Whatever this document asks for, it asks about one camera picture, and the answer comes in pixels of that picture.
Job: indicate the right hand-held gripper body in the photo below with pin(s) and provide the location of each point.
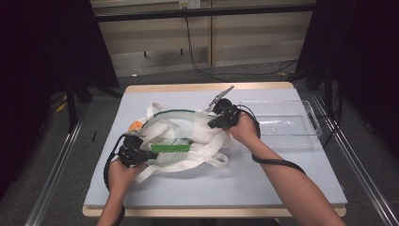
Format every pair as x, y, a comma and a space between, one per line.
229, 111

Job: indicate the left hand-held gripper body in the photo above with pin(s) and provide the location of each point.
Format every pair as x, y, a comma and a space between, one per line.
133, 150

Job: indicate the green and white packet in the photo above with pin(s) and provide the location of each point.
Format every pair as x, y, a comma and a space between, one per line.
171, 147

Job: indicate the white tote bag green print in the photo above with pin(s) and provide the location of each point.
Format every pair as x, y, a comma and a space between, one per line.
185, 125

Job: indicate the person's right hand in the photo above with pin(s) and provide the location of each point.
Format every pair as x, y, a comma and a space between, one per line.
246, 130

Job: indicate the person's left hand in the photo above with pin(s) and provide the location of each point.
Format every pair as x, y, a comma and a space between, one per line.
122, 175

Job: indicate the clear plastic tray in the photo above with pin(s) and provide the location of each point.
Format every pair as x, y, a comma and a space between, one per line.
282, 125

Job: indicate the black metal stand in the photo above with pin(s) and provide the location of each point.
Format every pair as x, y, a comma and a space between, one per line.
71, 103

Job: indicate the black horizontal bar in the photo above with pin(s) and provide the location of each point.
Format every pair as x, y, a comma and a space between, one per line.
204, 12

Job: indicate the black curtain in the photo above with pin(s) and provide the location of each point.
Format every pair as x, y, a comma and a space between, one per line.
363, 62
37, 62

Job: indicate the aluminium floor rail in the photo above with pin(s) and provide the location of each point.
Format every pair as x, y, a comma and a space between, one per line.
53, 169
360, 163

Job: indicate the white wall socket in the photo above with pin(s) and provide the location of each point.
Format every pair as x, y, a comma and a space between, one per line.
189, 4

